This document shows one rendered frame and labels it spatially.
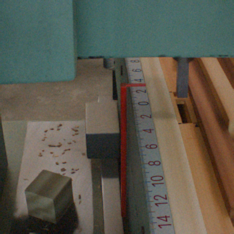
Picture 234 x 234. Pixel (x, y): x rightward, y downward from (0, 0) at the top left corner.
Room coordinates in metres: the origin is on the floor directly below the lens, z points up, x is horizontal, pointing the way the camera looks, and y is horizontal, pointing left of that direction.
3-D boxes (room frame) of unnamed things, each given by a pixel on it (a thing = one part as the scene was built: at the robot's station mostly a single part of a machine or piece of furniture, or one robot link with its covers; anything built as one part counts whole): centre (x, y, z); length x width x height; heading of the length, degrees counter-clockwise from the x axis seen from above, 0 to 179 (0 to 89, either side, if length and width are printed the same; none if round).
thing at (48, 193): (0.41, 0.07, 0.82); 0.04 x 0.03 x 0.03; 156
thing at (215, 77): (0.41, -0.09, 0.93); 0.16 x 0.02 x 0.06; 3
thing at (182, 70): (0.38, -0.05, 0.97); 0.01 x 0.01 x 0.05; 3
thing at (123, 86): (0.38, -0.01, 0.89); 0.02 x 0.01 x 0.14; 93
